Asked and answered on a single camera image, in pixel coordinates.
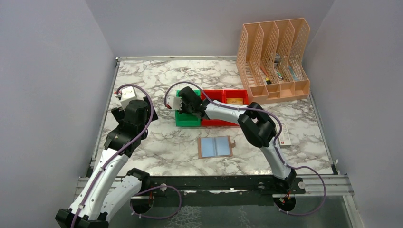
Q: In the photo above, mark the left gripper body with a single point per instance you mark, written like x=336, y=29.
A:
x=153, y=118

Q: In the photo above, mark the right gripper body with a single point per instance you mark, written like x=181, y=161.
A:
x=187, y=109

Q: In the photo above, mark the red plastic bin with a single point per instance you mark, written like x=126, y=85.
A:
x=237, y=94
x=221, y=96

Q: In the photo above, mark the tan leather card holder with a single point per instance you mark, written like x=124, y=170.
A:
x=215, y=147

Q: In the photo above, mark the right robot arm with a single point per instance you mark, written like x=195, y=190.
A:
x=257, y=126

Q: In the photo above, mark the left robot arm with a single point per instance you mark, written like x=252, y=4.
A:
x=96, y=204

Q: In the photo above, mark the gold cards stack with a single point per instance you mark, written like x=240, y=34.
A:
x=235, y=101

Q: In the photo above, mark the green plastic bin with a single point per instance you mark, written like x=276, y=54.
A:
x=185, y=119

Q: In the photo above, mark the peach file organizer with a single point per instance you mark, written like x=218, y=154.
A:
x=259, y=42

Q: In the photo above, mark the items in organizer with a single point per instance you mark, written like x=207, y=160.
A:
x=280, y=77

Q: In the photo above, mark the white small box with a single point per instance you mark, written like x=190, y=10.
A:
x=284, y=138

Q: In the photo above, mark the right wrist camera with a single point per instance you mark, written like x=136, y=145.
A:
x=174, y=103

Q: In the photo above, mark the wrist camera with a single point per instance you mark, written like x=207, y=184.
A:
x=126, y=95
x=174, y=103

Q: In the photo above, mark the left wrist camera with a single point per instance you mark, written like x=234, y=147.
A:
x=126, y=95

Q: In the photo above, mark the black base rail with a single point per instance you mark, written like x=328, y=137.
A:
x=205, y=191

